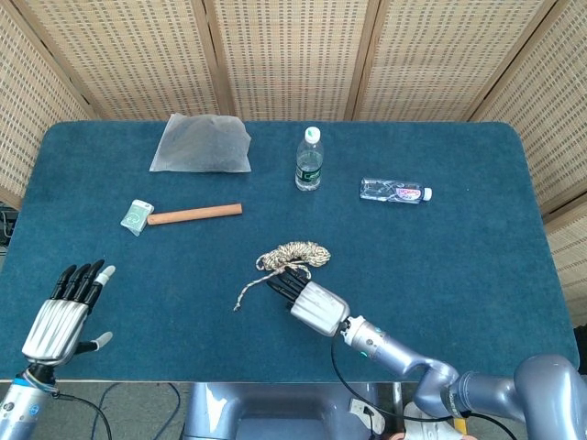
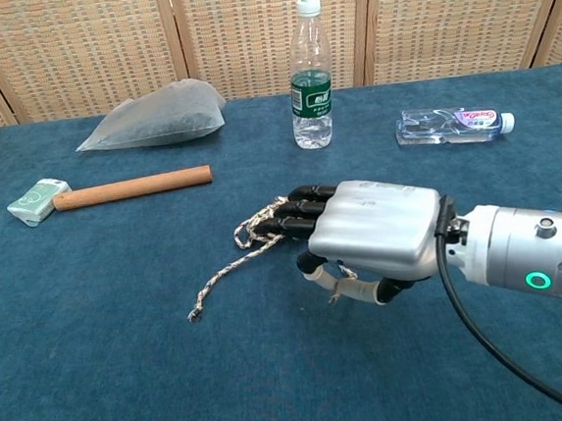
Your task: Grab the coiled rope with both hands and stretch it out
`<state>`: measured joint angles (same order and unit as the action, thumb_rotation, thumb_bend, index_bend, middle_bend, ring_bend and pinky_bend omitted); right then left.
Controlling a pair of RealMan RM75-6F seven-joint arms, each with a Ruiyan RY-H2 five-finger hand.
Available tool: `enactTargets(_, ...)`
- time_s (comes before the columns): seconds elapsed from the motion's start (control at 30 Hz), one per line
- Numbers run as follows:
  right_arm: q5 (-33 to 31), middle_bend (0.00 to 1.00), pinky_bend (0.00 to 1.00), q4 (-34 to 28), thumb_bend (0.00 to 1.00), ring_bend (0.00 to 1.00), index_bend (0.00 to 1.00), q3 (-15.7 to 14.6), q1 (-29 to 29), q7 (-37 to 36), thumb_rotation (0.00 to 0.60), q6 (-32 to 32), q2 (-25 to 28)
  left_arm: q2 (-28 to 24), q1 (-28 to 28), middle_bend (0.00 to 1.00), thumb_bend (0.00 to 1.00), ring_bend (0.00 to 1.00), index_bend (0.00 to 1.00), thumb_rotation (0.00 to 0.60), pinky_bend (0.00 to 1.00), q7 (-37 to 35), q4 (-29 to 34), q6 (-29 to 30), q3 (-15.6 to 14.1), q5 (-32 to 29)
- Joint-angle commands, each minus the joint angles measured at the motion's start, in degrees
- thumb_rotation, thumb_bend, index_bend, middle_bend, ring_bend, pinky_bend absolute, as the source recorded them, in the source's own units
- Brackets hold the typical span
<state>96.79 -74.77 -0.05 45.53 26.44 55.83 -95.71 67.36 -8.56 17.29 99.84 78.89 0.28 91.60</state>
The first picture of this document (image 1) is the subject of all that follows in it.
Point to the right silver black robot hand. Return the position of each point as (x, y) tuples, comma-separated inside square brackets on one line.
[(321, 307)]

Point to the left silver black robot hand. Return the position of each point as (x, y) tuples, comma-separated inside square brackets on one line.
[(55, 330)]

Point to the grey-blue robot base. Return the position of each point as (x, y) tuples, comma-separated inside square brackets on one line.
[(275, 412)]

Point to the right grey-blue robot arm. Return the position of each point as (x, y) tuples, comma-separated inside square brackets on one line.
[(399, 355)]

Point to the metal table leg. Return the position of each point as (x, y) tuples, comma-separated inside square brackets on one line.
[(397, 394)]

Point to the blue carpet table mat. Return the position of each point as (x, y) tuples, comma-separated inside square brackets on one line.
[(183, 321)]

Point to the red label water bottle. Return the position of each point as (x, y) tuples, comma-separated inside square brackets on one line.
[(390, 190)]

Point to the green tissue packet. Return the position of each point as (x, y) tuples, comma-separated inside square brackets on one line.
[(136, 217)]

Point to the green label water bottle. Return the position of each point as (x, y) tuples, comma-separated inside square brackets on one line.
[(308, 160)]

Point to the brown wooden stick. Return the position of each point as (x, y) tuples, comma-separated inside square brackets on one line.
[(197, 214)]

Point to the white sneaker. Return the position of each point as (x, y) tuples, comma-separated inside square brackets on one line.
[(426, 428)]

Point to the grey translucent foam pouch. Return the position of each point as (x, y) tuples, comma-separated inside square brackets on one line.
[(202, 144)]

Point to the woven bamboo screen panel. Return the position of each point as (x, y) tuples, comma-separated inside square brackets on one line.
[(571, 261), (133, 59), (449, 59), (32, 114), (289, 59), (550, 114)]

